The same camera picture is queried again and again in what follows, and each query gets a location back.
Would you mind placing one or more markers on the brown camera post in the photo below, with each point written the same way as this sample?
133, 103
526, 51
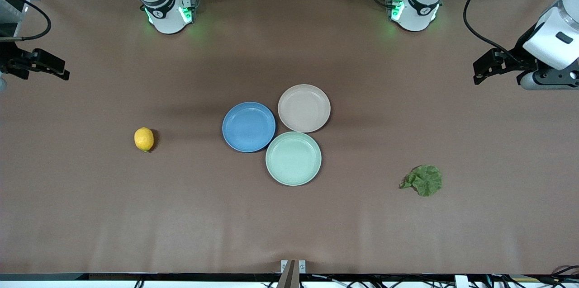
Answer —
288, 276

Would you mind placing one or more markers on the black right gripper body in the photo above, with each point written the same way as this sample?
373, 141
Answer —
10, 61

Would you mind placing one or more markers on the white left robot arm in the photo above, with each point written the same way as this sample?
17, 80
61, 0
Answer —
416, 12

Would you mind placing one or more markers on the light green plate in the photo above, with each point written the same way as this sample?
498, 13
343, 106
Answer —
293, 158

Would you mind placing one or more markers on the blue plate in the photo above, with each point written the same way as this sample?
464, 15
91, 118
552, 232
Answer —
249, 126

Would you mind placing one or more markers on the yellow lemon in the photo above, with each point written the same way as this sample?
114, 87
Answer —
144, 139

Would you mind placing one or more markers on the beige plate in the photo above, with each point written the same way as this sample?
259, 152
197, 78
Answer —
304, 108

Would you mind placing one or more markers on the green lettuce leaf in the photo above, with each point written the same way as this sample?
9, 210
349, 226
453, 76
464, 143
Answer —
425, 180

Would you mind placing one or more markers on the small metal bracket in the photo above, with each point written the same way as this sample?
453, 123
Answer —
302, 266

